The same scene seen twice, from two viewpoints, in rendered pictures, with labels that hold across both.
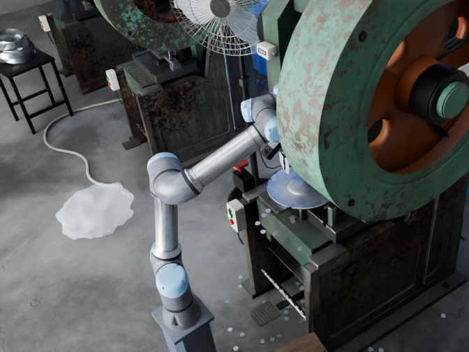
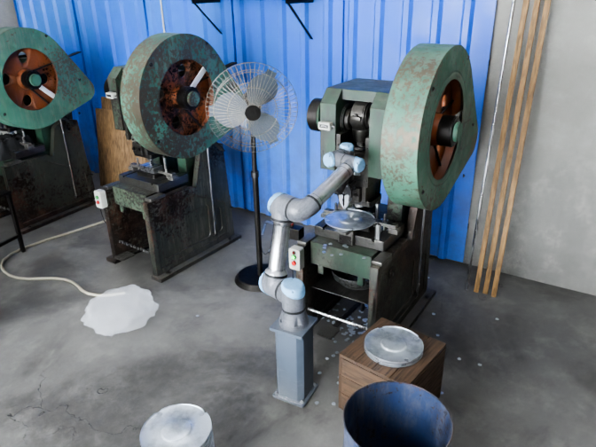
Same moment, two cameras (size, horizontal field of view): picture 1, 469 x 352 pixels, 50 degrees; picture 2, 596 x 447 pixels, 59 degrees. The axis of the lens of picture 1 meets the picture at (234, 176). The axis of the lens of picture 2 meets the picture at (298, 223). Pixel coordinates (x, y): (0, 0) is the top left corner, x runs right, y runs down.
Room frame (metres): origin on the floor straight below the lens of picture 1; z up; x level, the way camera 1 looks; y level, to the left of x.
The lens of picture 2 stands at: (-0.64, 1.42, 2.01)
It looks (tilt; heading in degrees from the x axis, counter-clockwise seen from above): 24 degrees down; 329
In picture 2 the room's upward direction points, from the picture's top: 1 degrees counter-clockwise
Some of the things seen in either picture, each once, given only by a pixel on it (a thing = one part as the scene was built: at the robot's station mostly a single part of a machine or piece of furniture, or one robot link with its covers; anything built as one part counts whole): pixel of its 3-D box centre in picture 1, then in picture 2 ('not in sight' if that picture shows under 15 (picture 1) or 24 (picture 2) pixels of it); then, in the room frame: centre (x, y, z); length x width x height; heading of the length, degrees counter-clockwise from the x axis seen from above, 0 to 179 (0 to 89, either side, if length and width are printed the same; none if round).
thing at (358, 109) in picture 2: not in sight; (362, 130); (1.60, -0.38, 1.27); 0.21 x 0.12 x 0.34; 115
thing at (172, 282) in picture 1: (173, 285); (292, 294); (1.27, 0.29, 0.62); 0.13 x 0.12 x 0.14; 13
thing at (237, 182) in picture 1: (245, 189); (294, 239); (1.78, -0.04, 0.62); 0.10 x 0.06 x 0.20; 25
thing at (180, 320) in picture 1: (179, 306); (294, 314); (1.27, 0.29, 0.50); 0.15 x 0.15 x 0.10
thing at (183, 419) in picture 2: not in sight; (176, 429); (1.02, 1.01, 0.34); 0.29 x 0.29 x 0.01
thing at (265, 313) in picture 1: (306, 291); (347, 315); (1.54, -0.26, 0.14); 0.59 x 0.10 x 0.05; 115
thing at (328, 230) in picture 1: (328, 193); (359, 228); (1.60, -0.38, 0.68); 0.45 x 0.30 x 0.06; 25
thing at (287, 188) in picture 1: (303, 184); (349, 219); (1.54, -0.27, 0.78); 0.29 x 0.29 x 0.01
